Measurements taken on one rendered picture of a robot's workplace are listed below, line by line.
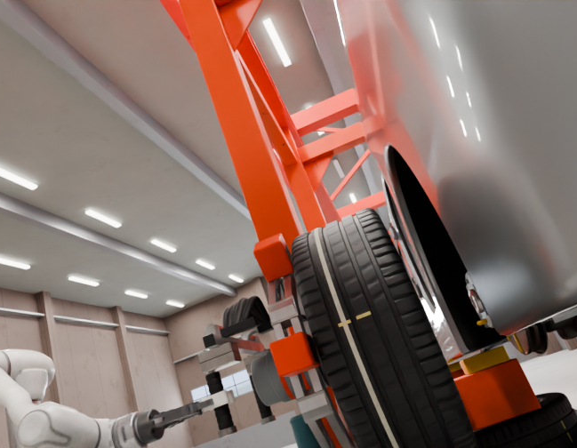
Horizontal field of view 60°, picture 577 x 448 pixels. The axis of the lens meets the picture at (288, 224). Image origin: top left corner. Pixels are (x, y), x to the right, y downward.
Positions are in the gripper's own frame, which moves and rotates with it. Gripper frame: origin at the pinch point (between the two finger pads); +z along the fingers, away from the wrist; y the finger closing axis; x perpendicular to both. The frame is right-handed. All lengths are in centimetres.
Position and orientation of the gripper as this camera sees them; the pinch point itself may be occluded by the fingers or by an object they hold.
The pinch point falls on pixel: (218, 400)
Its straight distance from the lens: 127.8
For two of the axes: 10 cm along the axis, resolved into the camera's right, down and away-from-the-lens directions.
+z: 9.2, -3.8, -1.2
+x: -3.2, -8.8, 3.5
